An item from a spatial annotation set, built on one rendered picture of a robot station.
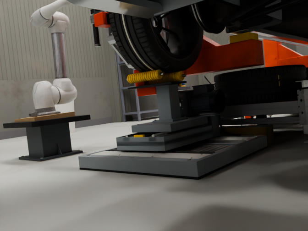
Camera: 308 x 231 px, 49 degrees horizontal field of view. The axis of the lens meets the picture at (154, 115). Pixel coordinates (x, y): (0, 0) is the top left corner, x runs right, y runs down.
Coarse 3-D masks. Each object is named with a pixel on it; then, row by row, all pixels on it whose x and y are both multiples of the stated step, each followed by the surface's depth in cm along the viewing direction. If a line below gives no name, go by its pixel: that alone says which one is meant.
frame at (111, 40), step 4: (108, 12) 200; (164, 20) 234; (164, 24) 235; (108, 28) 199; (108, 32) 199; (164, 32) 235; (108, 36) 200; (112, 36) 198; (164, 36) 236; (168, 36) 237; (108, 40) 200; (112, 40) 198; (164, 40) 236; (112, 44) 201; (116, 48) 203; (116, 52) 206; (120, 52) 206; (120, 56) 207; (124, 60) 209; (128, 64) 210
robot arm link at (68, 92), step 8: (56, 16) 272; (64, 16) 279; (56, 24) 273; (64, 24) 279; (56, 32) 276; (64, 32) 281; (56, 40) 277; (56, 48) 278; (64, 48) 282; (56, 56) 278; (64, 56) 281; (56, 64) 279; (64, 64) 281; (56, 72) 280; (64, 72) 281; (56, 80) 279; (64, 80) 279; (64, 88) 278; (72, 88) 285; (64, 96) 278; (72, 96) 285
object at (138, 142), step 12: (144, 132) 205; (156, 132) 211; (168, 132) 191; (180, 132) 196; (192, 132) 197; (204, 132) 207; (120, 144) 197; (132, 144) 191; (144, 144) 185; (156, 144) 180; (168, 144) 179; (180, 144) 187
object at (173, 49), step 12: (168, 12) 228; (180, 12) 224; (192, 12) 219; (156, 24) 219; (168, 24) 233; (180, 24) 227; (192, 24) 221; (156, 36) 186; (180, 36) 226; (192, 36) 219; (168, 48) 225; (180, 48) 220; (192, 48) 213
